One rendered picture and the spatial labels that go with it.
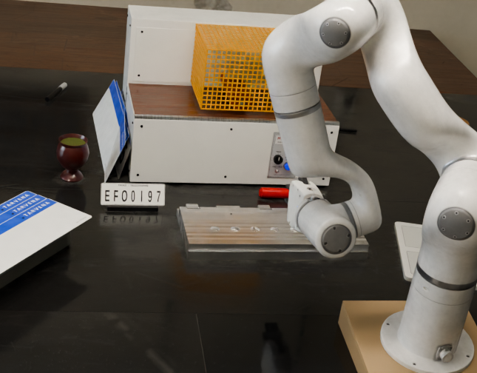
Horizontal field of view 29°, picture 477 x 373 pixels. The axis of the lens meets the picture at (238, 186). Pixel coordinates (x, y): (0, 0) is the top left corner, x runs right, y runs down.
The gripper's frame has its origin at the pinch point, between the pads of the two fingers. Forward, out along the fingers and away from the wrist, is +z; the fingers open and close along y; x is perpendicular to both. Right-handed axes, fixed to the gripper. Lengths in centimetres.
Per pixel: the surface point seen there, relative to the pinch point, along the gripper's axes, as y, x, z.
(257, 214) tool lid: 10.9, -2.7, 20.8
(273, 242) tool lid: 13.9, -1.5, 7.8
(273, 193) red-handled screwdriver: 9.6, 5.0, 35.9
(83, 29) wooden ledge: -18, -40, 166
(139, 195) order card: 9.1, -31.1, 30.5
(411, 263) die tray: 17.8, 32.4, 4.4
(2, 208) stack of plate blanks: 7, -64, 12
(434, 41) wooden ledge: -20, 107, 175
